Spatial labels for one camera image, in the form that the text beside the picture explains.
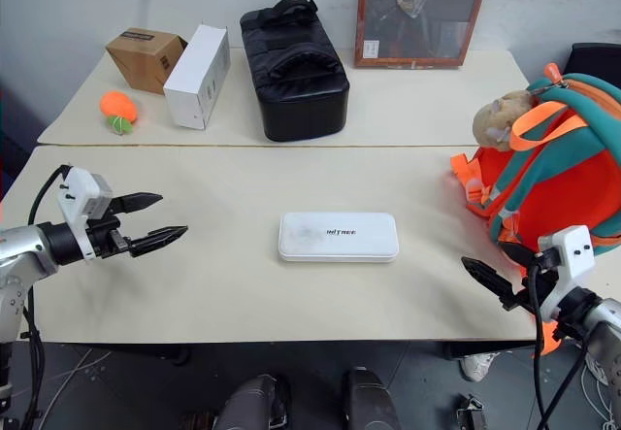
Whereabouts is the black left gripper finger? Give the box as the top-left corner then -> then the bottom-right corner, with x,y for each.
127,225 -> 189,258
112,191 -> 164,217

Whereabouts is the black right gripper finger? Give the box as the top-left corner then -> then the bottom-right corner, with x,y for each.
499,243 -> 536,269
460,255 -> 523,312

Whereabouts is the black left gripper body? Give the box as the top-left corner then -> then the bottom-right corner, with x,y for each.
87,215 -> 132,259

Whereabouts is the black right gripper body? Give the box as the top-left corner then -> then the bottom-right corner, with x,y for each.
512,249 -> 560,312

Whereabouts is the orange and teal backpack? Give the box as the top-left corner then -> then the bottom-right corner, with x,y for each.
449,62 -> 621,357

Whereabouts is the white rectangular case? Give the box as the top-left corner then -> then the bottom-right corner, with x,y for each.
277,211 -> 401,264

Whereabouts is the white sneaker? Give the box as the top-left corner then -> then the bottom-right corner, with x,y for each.
459,351 -> 502,383

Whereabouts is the orange plush fruit toy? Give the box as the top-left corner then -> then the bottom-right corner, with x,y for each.
99,90 -> 139,137

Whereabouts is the white cardboard box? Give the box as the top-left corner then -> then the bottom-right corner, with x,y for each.
162,22 -> 231,131

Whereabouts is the beige plush toy charm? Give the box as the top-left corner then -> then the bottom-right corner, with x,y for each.
473,89 -> 536,152

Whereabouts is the black metal clamp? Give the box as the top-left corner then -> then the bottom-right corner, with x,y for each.
454,392 -> 487,430

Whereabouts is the brown cardboard box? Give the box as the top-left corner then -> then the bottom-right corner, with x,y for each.
104,27 -> 190,96

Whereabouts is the dark rounded shape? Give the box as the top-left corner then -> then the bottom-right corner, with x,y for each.
341,368 -> 402,430
212,374 -> 293,430

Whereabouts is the black padded carry bag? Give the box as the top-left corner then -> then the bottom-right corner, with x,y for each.
239,0 -> 352,143

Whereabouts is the black chair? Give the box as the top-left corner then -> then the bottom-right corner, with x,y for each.
569,42 -> 621,92

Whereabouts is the wood framed picture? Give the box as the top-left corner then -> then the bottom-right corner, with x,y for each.
353,0 -> 494,69

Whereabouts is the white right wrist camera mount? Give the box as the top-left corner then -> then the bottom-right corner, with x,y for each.
537,225 -> 595,322

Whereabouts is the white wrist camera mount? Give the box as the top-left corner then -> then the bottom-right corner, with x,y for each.
55,167 -> 114,261
537,225 -> 595,322

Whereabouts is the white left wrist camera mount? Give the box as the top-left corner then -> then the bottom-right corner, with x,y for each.
55,167 -> 114,261

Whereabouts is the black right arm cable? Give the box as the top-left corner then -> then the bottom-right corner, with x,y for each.
526,249 -> 552,430

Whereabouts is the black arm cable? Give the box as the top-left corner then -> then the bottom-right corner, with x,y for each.
27,164 -> 70,227
526,249 -> 552,430

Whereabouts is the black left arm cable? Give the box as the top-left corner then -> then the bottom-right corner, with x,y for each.
27,164 -> 70,227

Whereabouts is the white floor cable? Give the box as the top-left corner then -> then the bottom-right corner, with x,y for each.
47,346 -> 109,405

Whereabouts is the black cable bundle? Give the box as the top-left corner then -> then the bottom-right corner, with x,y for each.
19,301 -> 46,430

